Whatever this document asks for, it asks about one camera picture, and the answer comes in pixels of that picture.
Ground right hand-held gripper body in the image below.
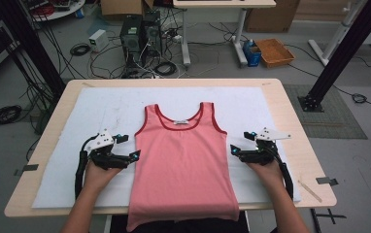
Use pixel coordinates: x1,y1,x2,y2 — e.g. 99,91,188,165
238,127,292,167

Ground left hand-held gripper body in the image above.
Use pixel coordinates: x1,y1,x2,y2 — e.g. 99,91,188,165
84,128,133,171

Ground pink tank top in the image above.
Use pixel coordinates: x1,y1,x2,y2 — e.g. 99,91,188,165
126,101,241,233

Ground person's right hand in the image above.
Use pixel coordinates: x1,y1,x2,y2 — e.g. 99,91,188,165
246,159,287,196

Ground person's left hand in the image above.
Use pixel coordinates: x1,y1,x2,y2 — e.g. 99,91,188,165
82,159,123,195

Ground white mat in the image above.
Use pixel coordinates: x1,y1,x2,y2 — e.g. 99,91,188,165
31,85,302,210

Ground wooden table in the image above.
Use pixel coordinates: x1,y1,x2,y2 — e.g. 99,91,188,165
4,78,338,218

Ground thin wooden stick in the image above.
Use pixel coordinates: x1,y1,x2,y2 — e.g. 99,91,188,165
297,179,323,204

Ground grey tape strip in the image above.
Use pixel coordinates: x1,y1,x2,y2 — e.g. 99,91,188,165
13,163,40,178
315,176,340,187

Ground grey floor mat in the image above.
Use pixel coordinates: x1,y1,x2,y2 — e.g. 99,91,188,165
283,83,369,141

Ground blue box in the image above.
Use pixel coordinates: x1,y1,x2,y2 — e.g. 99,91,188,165
242,39,262,68

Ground orange tray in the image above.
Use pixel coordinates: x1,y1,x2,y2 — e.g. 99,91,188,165
254,38,296,69

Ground person's dark trousers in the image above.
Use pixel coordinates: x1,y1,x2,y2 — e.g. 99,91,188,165
110,211,252,233

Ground large black computer tower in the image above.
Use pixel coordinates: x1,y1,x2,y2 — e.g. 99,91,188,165
118,14,145,70

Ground white box device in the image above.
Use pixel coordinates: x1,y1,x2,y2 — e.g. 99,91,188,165
87,28,110,53

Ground small black computer tower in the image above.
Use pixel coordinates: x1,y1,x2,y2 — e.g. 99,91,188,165
142,10,162,58

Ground large cardboard box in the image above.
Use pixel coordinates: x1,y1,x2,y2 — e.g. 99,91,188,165
244,0,302,34

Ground small cardboard box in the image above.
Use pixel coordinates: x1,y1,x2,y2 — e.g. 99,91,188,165
99,0,155,21

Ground white metal stand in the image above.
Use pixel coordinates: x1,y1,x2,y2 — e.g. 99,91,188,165
307,0,370,68

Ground white desk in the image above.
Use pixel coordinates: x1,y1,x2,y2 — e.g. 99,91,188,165
172,0,278,68

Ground round white table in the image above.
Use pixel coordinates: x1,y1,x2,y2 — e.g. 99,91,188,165
20,0,86,23

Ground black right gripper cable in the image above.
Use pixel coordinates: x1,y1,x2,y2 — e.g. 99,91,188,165
270,142,295,200

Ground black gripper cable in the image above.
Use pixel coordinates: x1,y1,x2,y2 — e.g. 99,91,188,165
74,133,101,200
270,142,295,200

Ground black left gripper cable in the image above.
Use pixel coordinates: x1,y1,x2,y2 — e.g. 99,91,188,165
74,133,101,200

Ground small black cable coil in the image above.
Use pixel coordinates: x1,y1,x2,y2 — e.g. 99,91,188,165
69,42,92,57

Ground large black cable coil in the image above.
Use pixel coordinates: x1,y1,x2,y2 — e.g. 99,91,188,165
0,104,23,127

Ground tiny black cable coil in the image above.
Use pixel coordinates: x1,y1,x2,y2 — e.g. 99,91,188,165
351,92,368,105

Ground black metal frame post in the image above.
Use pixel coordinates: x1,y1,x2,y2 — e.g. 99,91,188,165
297,0,371,114
0,0,67,100

